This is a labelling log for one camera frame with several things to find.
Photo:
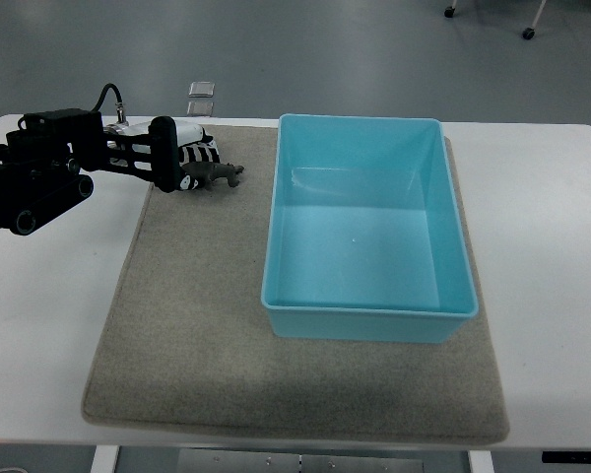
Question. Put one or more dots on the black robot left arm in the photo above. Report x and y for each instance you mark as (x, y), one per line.
(45, 164)

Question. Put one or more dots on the right black caster wheel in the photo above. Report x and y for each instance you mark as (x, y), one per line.
(528, 33)

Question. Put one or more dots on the white cart leg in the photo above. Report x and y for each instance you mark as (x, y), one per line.
(538, 14)

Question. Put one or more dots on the black table control panel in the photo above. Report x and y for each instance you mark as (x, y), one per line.
(566, 457)

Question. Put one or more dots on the beige felt mat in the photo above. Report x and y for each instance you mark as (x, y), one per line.
(188, 347)

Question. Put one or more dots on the metal table frame bracket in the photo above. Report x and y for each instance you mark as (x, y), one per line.
(205, 460)

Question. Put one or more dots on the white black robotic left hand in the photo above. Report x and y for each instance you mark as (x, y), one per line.
(192, 148)

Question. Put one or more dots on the lower metal floor plate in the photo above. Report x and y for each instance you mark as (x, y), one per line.
(200, 108)

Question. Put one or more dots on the brown toy hippo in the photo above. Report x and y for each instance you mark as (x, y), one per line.
(203, 174)

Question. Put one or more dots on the blue plastic box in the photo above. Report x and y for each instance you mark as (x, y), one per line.
(365, 238)

